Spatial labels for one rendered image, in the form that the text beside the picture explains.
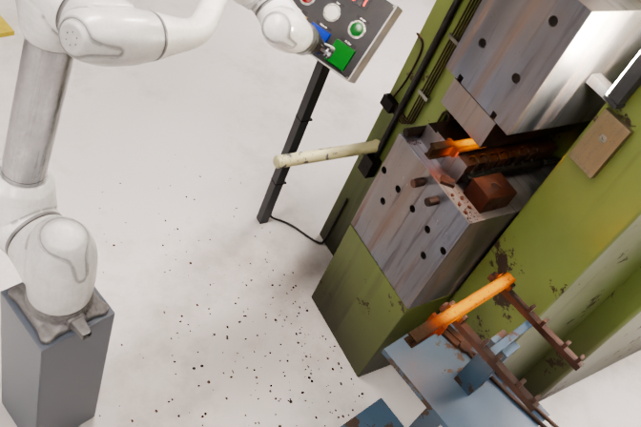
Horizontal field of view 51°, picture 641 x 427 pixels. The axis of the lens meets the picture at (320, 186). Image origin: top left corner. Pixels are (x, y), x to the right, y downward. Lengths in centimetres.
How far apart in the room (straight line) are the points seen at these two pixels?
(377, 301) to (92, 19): 149
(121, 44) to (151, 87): 214
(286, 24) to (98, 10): 53
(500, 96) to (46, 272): 123
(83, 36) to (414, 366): 120
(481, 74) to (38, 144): 116
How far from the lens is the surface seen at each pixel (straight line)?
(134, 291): 261
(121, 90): 338
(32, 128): 158
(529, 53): 185
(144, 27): 133
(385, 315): 238
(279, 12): 168
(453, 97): 203
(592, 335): 264
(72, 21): 128
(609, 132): 187
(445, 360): 197
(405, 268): 223
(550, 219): 204
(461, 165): 204
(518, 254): 215
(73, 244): 162
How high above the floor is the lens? 214
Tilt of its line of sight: 42 degrees down
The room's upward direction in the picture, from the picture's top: 25 degrees clockwise
